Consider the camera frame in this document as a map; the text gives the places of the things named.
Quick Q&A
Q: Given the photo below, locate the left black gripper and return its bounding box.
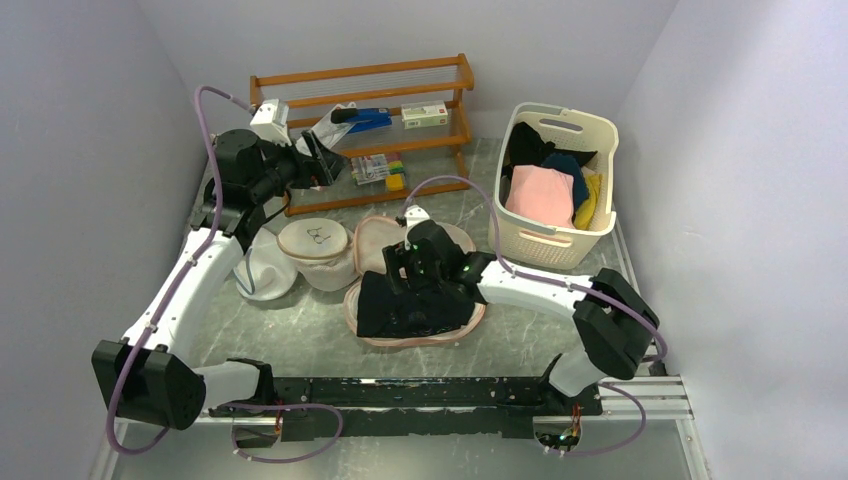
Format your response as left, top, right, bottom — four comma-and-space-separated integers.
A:
251, 129, 348, 203

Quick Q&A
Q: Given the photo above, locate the floral mesh laundry bag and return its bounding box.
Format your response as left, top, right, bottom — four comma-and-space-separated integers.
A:
342, 216, 486, 348

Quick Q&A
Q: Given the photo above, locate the black bra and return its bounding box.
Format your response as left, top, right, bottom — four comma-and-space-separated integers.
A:
355, 271, 475, 339

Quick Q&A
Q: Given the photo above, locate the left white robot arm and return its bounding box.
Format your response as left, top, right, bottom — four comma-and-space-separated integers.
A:
92, 129, 349, 430

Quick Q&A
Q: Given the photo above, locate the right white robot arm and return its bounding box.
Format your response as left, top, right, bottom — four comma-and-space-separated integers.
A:
382, 220, 668, 414

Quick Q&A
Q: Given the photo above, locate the beige round laundry bag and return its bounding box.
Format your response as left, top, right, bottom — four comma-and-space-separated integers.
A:
276, 218, 359, 292

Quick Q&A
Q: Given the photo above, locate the cream laundry basket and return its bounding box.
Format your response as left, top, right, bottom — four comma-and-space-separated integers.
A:
489, 102, 619, 269

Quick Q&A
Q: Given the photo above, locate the clear plastic packet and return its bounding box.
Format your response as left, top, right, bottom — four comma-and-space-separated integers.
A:
310, 102, 357, 150

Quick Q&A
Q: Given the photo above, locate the highlighter marker pack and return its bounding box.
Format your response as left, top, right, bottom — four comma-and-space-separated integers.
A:
350, 153, 405, 186

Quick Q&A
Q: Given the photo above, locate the blue stapler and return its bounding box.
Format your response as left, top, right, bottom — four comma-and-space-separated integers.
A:
330, 107, 392, 134

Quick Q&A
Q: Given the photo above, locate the wooden shelf rack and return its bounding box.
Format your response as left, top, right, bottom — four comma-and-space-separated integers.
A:
249, 53, 475, 216

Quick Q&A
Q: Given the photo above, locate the white green box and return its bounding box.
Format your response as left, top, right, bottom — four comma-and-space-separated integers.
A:
400, 100, 449, 129

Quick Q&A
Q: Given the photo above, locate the pink folded cloth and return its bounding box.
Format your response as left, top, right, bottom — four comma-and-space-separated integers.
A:
505, 165, 575, 228

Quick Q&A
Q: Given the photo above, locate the black garment in basket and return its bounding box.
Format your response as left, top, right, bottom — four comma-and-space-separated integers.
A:
501, 122, 597, 179

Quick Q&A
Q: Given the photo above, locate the dark teal cloth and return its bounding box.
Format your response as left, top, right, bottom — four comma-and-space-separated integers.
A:
541, 153, 589, 210

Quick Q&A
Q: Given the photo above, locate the yellow cloth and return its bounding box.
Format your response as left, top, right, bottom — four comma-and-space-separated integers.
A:
573, 174, 603, 230

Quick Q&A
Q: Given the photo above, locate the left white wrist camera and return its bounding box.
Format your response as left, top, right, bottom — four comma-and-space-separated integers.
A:
249, 99, 292, 146

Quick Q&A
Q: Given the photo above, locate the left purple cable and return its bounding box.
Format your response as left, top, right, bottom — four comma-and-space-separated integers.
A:
105, 85, 346, 464

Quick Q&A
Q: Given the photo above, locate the purple cable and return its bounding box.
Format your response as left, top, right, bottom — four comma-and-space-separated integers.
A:
396, 175, 669, 460
105, 85, 346, 464

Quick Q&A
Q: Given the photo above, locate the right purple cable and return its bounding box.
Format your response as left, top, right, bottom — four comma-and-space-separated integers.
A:
396, 175, 669, 460

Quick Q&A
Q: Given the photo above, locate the aluminium frame rail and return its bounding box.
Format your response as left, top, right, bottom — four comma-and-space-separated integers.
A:
89, 377, 710, 479

